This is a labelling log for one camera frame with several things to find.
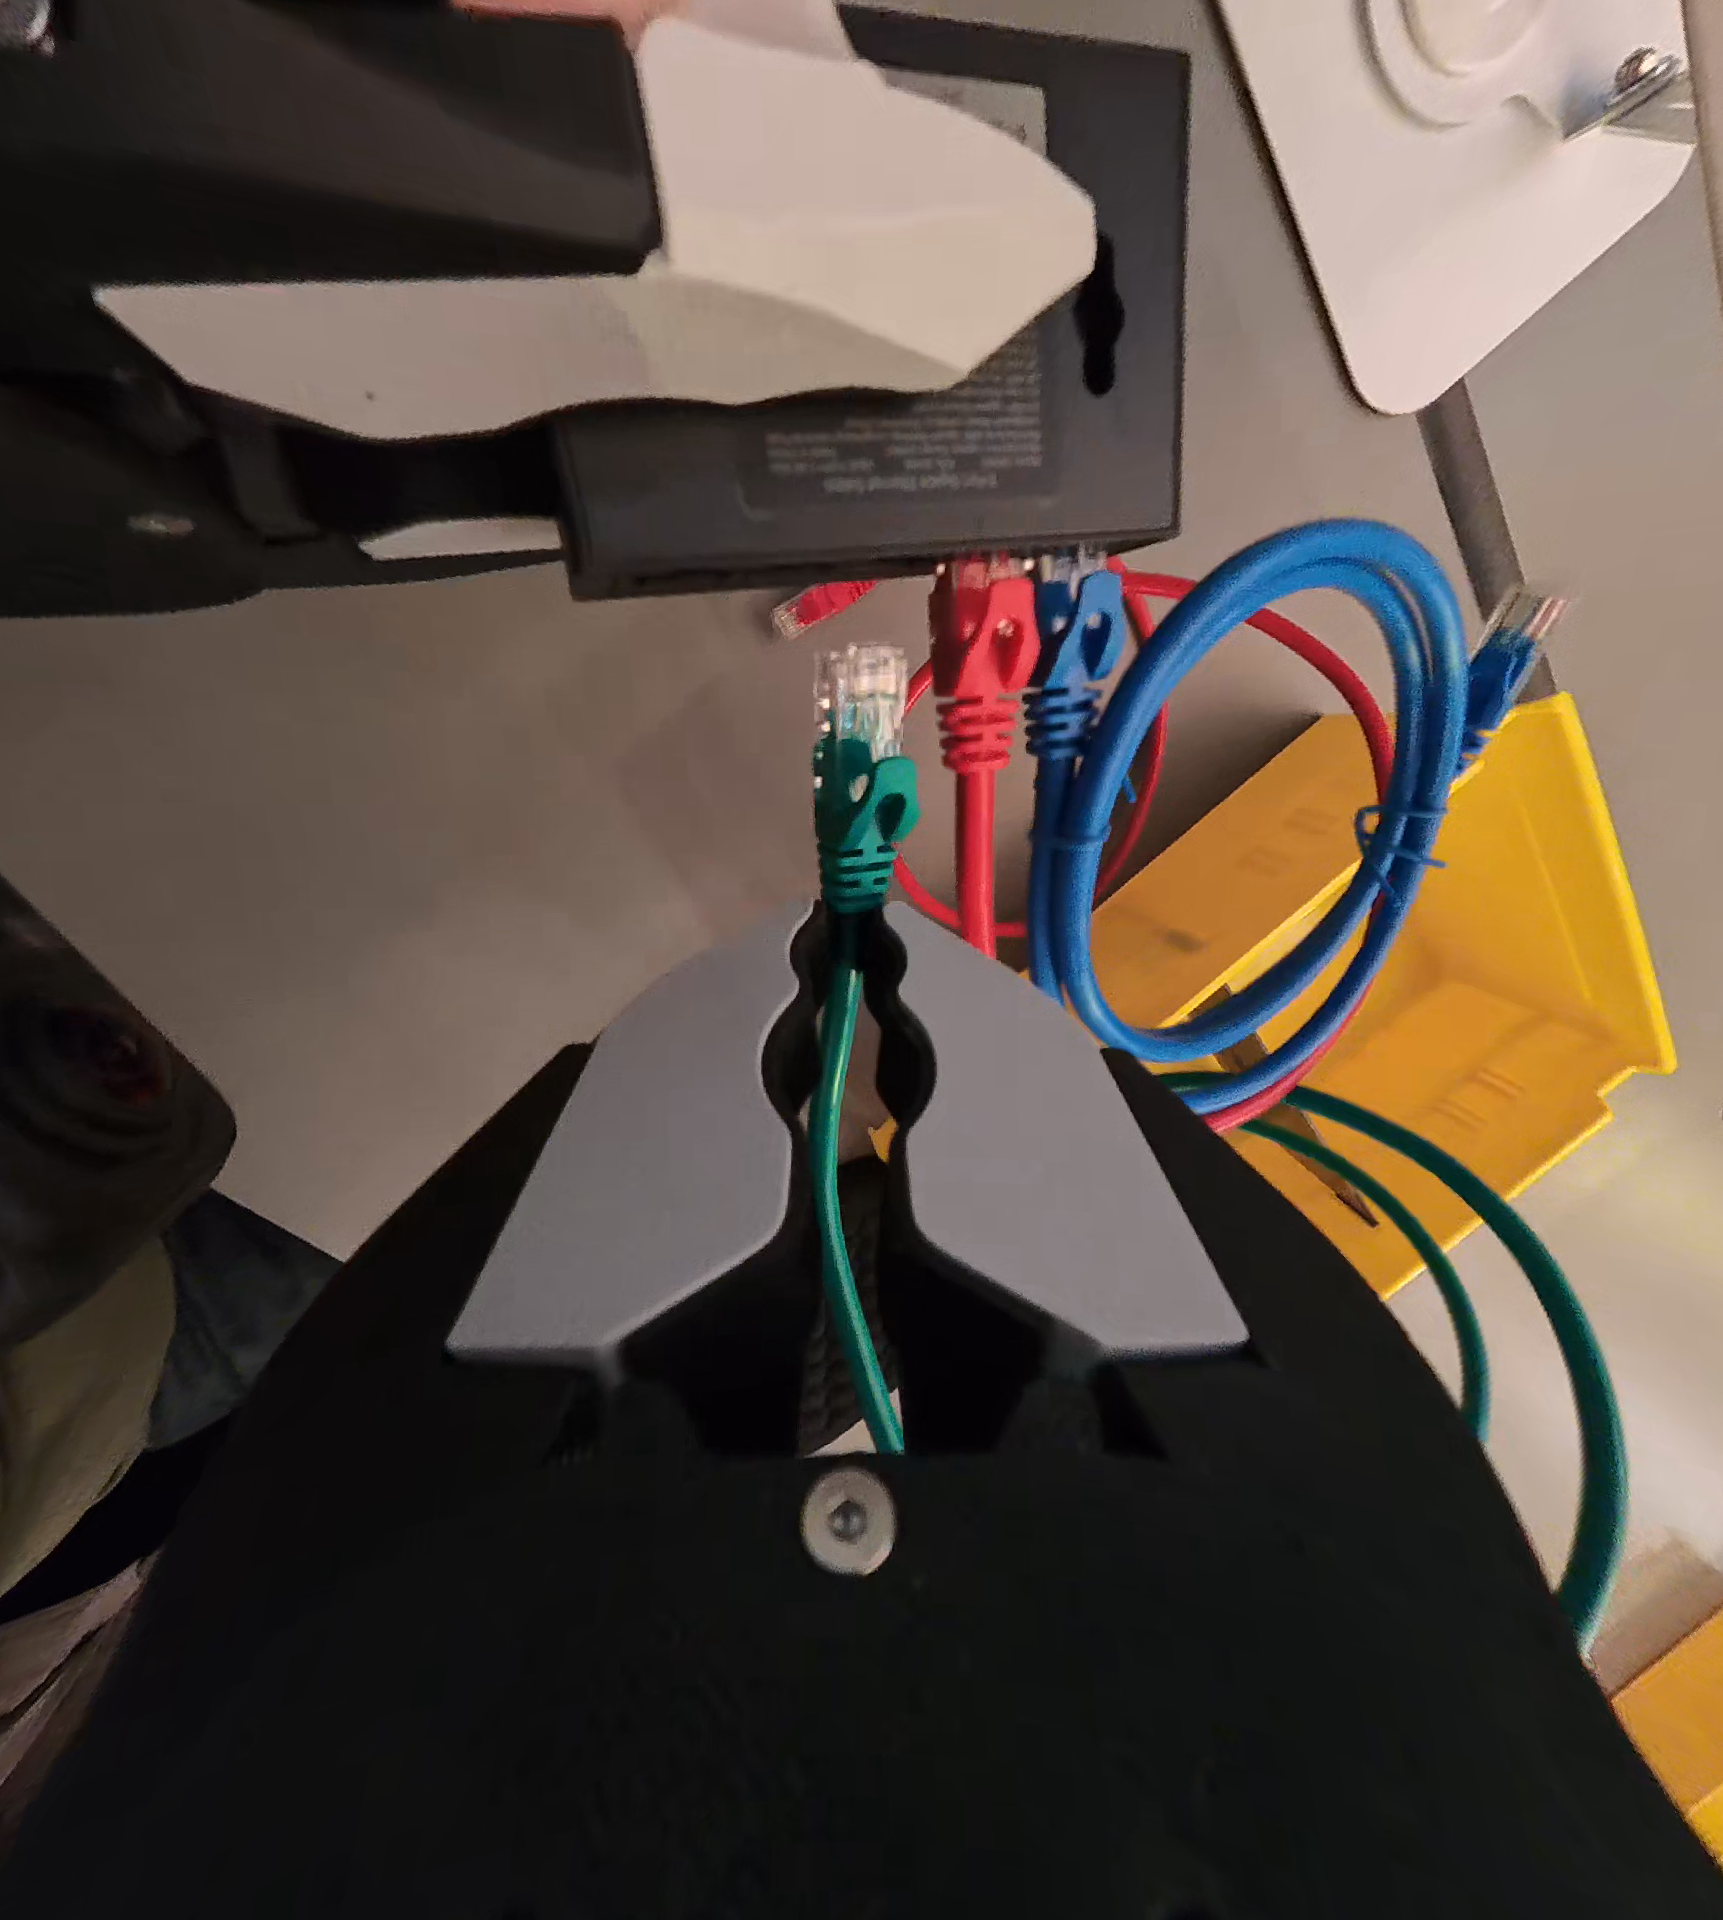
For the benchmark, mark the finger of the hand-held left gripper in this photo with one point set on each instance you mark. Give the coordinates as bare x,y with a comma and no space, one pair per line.
470,540
832,224

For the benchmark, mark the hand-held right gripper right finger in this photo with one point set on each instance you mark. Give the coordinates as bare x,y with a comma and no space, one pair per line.
1072,1200

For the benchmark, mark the yellow bin with divider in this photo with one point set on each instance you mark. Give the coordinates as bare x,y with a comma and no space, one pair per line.
1521,974

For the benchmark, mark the person's left hand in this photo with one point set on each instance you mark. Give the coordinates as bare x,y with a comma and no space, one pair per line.
576,14

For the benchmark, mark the black rounded object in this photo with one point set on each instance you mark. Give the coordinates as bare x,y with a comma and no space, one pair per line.
66,1080

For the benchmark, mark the black ethernet switch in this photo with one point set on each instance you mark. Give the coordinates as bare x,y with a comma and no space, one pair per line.
876,495

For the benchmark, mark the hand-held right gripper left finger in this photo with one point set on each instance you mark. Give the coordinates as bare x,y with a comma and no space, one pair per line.
622,1200

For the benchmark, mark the white stand base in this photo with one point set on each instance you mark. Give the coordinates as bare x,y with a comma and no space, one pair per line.
1402,224

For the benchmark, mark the person's olive trousers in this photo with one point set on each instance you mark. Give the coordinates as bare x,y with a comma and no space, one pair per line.
20,1470

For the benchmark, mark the black bin divider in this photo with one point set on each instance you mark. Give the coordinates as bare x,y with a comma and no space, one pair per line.
1342,1184

